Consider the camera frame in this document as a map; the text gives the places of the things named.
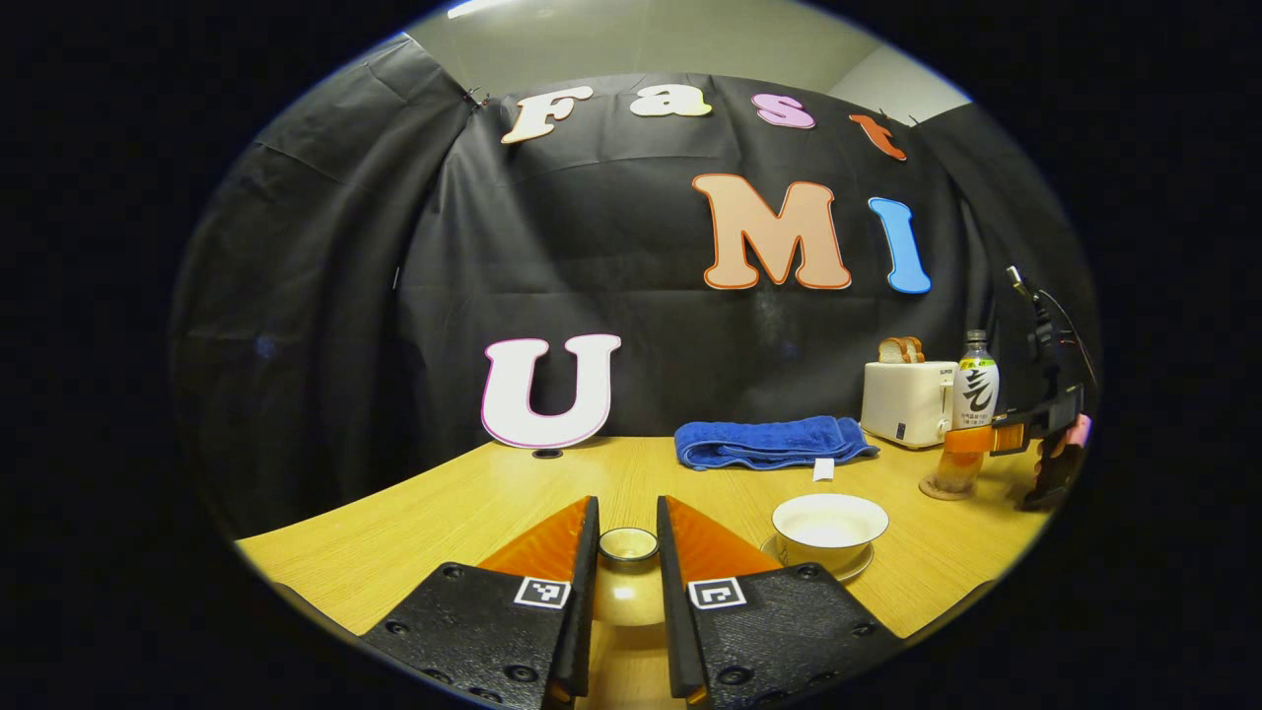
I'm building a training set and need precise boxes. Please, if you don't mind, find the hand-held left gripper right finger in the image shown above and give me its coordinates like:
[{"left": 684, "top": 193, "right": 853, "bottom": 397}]
[{"left": 656, "top": 495, "right": 903, "bottom": 709}]

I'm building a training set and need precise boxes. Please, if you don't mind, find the pale yellow ceramic saucer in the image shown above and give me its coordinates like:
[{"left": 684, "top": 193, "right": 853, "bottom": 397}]
[{"left": 759, "top": 532, "right": 876, "bottom": 583}]

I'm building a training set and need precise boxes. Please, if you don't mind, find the white toaster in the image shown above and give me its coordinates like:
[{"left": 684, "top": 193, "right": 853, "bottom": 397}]
[{"left": 861, "top": 360, "right": 959, "bottom": 450}]

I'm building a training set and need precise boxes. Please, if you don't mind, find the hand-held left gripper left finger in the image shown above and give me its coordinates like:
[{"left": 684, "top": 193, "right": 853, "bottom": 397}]
[{"left": 360, "top": 495, "right": 600, "bottom": 709}]

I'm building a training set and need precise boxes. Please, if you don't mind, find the clear labelled water bottle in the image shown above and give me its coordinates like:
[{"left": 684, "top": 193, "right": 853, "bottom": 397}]
[{"left": 932, "top": 329, "right": 1000, "bottom": 494}]

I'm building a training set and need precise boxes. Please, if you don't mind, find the pale yellow teacup lid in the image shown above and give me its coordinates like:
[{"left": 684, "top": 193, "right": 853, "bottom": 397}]
[{"left": 592, "top": 527, "right": 666, "bottom": 628}]

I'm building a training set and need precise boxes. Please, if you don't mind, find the blue folded towel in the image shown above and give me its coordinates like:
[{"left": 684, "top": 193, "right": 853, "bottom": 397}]
[{"left": 674, "top": 415, "right": 880, "bottom": 483}]

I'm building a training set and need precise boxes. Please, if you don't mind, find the pale yellow ceramic teacup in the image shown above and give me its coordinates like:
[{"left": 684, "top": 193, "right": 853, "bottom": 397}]
[{"left": 771, "top": 493, "right": 890, "bottom": 576}]

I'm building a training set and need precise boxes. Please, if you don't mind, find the black backdrop cloth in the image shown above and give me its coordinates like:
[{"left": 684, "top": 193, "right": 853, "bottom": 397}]
[{"left": 170, "top": 35, "right": 1100, "bottom": 538}]

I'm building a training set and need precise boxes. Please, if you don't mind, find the round cork coaster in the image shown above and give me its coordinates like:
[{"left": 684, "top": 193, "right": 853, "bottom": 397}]
[{"left": 919, "top": 471, "right": 977, "bottom": 502}]

